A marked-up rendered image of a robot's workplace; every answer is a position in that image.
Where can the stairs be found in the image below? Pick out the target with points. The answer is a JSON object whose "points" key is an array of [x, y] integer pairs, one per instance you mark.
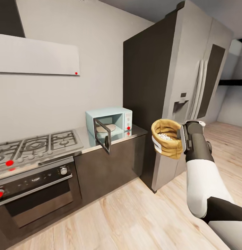
{"points": [[232, 71]]}

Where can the range hood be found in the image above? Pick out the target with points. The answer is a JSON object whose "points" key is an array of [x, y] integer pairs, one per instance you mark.
{"points": [[19, 54]]}

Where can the microwave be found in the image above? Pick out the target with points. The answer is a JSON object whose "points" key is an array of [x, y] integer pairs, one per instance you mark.
{"points": [[102, 123]]}

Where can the burner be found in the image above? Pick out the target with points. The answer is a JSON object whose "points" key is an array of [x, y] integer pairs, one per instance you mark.
{"points": [[18, 152]]}

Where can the fridge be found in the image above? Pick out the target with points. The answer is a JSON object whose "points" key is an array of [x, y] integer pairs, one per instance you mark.
{"points": [[171, 70]]}

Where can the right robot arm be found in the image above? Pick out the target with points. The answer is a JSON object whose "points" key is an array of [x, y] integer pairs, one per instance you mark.
{"points": [[207, 196]]}

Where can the oven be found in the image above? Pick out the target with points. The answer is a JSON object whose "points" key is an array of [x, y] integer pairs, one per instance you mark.
{"points": [[31, 198]]}

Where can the popcorn bag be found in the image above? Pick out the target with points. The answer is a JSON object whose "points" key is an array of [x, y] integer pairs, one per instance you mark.
{"points": [[172, 147]]}

